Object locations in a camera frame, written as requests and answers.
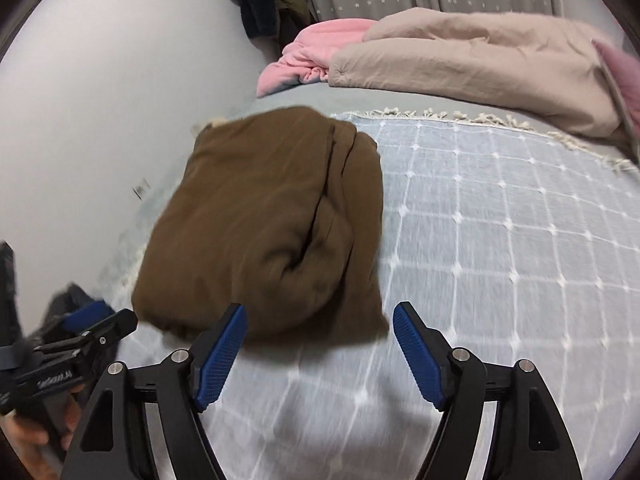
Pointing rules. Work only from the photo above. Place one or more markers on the person's left hand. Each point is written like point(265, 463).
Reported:
point(30, 425)

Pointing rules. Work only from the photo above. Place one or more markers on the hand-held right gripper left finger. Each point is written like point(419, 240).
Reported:
point(220, 355)

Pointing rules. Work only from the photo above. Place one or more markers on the small white wall label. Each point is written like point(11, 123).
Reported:
point(141, 189)

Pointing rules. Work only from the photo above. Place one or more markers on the pink velvet pillow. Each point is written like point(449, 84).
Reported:
point(625, 85)

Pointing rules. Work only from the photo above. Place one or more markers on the dark grey cloth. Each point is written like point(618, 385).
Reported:
point(62, 302)

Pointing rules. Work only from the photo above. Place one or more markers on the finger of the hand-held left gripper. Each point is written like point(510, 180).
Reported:
point(90, 310)
point(105, 332)

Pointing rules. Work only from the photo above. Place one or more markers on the light blue grid blanket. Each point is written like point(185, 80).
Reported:
point(500, 260)

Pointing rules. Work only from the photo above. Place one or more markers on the pink quilt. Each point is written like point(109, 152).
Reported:
point(310, 55)

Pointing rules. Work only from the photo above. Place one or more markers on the olive hanging garment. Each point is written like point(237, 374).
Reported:
point(295, 10)

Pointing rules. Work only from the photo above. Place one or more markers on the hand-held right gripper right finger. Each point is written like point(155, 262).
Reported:
point(417, 355)

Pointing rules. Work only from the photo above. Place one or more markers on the beige duvet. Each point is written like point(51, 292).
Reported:
point(475, 60)

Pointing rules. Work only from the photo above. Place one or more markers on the brown coat with fur collar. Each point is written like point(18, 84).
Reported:
point(265, 220)

